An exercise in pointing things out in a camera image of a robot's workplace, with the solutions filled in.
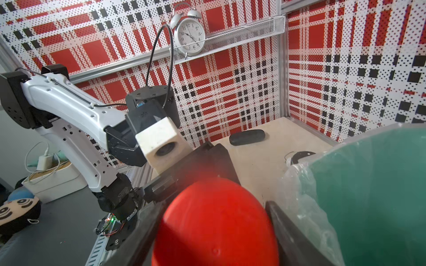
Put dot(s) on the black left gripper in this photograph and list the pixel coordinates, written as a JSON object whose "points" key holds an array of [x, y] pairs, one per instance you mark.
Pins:
{"points": [[147, 106]]}

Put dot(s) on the round face plush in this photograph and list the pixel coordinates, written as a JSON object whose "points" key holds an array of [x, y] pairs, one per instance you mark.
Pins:
{"points": [[21, 209]]}

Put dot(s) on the red jar lid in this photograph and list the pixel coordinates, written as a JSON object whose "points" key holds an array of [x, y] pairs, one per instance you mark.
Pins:
{"points": [[215, 222]]}

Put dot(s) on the metal base rail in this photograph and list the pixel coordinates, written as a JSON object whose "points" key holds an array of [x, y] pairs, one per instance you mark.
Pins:
{"points": [[105, 247]]}

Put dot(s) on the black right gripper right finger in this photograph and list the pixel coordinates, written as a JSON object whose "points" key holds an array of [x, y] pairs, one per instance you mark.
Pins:
{"points": [[294, 248]]}

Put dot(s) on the green circuit board with wires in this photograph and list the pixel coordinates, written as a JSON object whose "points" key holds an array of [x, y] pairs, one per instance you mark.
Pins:
{"points": [[110, 225]]}

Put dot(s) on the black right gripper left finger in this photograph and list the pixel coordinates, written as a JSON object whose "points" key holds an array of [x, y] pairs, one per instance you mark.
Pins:
{"points": [[136, 248]]}

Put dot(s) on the white round device black top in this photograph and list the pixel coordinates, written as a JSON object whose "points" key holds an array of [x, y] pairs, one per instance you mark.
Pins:
{"points": [[294, 157]]}

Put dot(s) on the white wire mesh shelf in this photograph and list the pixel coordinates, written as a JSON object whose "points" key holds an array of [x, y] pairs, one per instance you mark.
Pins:
{"points": [[237, 36]]}

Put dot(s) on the green plastic trash bin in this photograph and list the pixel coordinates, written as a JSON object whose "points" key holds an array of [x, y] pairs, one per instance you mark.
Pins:
{"points": [[373, 191]]}

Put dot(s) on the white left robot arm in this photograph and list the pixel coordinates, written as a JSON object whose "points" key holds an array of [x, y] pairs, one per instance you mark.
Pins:
{"points": [[75, 121]]}

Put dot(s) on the white twin-bell alarm clock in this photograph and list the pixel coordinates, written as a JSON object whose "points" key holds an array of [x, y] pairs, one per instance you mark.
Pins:
{"points": [[189, 33]]}

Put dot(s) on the clear plastic bin liner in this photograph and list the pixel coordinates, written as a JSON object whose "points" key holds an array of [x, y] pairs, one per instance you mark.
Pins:
{"points": [[297, 198]]}

